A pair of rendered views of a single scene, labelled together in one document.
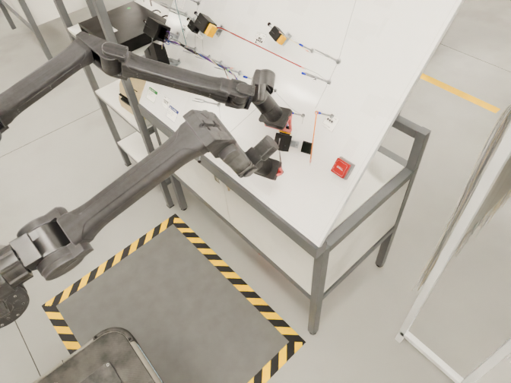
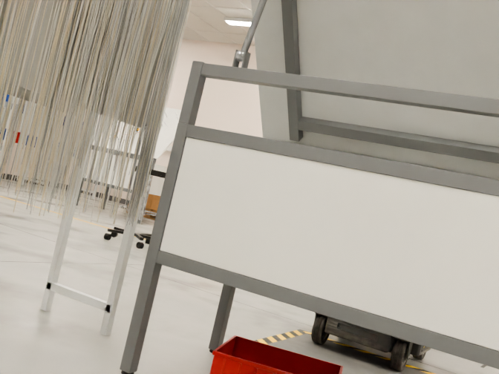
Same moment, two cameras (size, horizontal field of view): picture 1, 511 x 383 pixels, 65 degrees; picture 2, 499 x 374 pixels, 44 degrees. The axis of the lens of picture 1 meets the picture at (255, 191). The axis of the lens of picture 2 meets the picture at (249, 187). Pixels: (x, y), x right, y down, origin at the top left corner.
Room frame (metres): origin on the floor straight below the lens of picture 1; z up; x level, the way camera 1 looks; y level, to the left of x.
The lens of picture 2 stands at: (2.96, -1.27, 0.61)
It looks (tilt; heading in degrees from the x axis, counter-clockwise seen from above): 1 degrees up; 155
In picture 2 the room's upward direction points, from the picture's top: 13 degrees clockwise
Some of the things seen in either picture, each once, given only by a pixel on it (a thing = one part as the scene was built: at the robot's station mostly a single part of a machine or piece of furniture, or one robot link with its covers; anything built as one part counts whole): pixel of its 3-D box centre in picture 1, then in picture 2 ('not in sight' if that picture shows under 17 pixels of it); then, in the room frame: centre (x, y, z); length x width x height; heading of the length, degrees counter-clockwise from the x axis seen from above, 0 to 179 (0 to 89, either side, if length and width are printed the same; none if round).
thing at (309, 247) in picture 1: (217, 166); not in sight; (1.21, 0.15, 0.83); 1.18 x 0.05 x 0.06; 38
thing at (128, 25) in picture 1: (125, 28); not in sight; (1.99, 0.58, 1.09); 0.35 x 0.33 x 0.07; 38
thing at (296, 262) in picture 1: (266, 232); not in sight; (1.01, -0.03, 0.60); 0.55 x 0.03 x 0.39; 38
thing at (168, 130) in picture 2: not in sight; (135, 158); (-5.43, 0.89, 0.83); 1.18 x 0.72 x 1.65; 36
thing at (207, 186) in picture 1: (192, 169); not in sight; (1.44, 0.31, 0.60); 0.55 x 0.02 x 0.39; 38
